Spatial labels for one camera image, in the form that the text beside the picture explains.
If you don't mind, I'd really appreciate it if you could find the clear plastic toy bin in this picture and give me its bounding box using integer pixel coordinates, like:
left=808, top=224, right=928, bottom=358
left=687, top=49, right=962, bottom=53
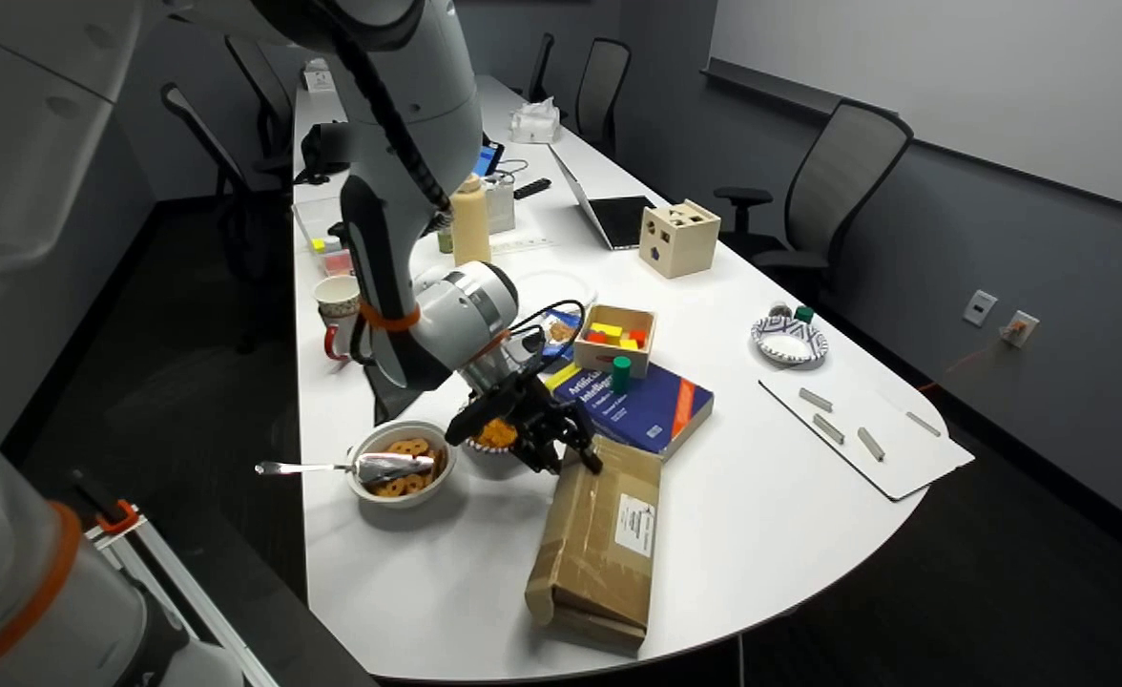
left=292, top=186, right=362, bottom=283

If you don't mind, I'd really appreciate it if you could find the blue book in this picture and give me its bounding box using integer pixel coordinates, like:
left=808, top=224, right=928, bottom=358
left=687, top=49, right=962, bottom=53
left=546, top=358, right=717, bottom=462

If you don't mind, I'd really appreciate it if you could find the grey carton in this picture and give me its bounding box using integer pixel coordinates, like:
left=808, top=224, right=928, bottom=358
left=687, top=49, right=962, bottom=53
left=483, top=176, right=518, bottom=237

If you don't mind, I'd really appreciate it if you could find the white stand with red clamp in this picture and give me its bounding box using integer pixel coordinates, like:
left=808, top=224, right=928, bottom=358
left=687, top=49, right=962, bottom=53
left=69, top=470, right=280, bottom=687

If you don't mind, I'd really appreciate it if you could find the brown cardboard box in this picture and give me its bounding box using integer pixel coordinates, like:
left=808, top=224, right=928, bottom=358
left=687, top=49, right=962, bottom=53
left=523, top=430, right=666, bottom=662

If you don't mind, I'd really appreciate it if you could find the white bowl of pretzels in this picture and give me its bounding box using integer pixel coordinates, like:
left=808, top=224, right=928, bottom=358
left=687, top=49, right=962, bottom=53
left=343, top=415, right=462, bottom=512

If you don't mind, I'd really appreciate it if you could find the grey mesh office chair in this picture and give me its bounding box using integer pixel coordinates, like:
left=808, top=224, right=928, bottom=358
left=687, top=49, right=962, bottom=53
left=574, top=33, right=632, bottom=158
left=710, top=98, right=916, bottom=302

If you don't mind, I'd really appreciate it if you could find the beige wall outlet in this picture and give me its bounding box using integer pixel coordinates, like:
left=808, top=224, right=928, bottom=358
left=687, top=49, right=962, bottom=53
left=996, top=304, right=1040, bottom=350

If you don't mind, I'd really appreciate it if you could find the black office chair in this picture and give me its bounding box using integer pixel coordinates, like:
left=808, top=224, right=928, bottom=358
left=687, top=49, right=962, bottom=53
left=155, top=81, right=299, bottom=297
left=528, top=30, right=561, bottom=108
left=221, top=26, right=303, bottom=170

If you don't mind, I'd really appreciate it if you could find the patterned bowl of orange snacks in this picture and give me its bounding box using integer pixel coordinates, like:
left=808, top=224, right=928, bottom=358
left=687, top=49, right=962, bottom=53
left=454, top=400, right=533, bottom=470

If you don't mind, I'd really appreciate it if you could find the flat white board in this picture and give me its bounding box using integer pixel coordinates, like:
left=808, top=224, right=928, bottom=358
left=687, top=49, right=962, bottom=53
left=754, top=340, right=977, bottom=509

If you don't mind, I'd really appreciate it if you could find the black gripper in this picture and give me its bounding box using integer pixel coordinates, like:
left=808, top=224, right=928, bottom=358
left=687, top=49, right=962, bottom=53
left=443, top=374, right=607, bottom=479

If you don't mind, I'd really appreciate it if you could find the white wall outlet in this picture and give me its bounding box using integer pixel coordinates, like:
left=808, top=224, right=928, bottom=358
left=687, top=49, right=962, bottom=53
left=962, top=287, right=1001, bottom=329

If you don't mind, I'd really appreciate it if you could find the metal spoon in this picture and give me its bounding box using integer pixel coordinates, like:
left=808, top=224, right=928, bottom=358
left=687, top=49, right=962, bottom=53
left=252, top=451, right=437, bottom=489

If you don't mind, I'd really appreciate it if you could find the tablet with blue screen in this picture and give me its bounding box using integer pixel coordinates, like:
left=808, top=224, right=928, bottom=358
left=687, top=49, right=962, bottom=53
left=472, top=136, right=509, bottom=182

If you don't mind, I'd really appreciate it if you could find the grey laptop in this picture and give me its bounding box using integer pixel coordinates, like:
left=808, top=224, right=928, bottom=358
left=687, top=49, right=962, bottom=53
left=542, top=136, right=656, bottom=252

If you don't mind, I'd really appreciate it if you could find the yellow block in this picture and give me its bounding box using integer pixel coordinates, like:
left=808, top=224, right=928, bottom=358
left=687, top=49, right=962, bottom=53
left=542, top=358, right=582, bottom=397

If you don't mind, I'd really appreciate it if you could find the black bag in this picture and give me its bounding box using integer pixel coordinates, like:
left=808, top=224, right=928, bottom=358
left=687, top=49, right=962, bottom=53
left=292, top=119, right=356, bottom=186

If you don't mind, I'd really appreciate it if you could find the wall whiteboard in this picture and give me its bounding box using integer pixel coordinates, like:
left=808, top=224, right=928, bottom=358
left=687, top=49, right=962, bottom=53
left=702, top=0, right=1122, bottom=223

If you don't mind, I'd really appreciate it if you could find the white plate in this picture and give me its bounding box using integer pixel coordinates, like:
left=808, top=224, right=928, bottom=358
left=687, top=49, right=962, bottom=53
left=509, top=262, right=598, bottom=321

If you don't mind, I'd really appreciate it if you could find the wooden shape sorter cube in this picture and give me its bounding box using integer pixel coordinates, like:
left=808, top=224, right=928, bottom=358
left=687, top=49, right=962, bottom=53
left=638, top=194, right=724, bottom=283

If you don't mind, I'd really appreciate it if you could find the blue snack bag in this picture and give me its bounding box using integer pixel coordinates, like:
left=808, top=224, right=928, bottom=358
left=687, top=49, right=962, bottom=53
left=515, top=308, right=586, bottom=374

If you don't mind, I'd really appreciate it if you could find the paper cup with red handle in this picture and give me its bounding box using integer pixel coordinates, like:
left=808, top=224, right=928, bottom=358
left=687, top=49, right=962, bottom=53
left=313, top=270, right=367, bottom=365

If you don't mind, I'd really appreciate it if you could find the white plastic bag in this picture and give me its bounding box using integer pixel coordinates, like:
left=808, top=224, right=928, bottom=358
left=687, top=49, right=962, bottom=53
left=509, top=95, right=570, bottom=147

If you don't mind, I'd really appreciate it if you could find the coiled white cable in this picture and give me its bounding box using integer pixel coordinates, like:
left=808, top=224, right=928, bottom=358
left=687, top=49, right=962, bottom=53
left=747, top=302, right=833, bottom=374

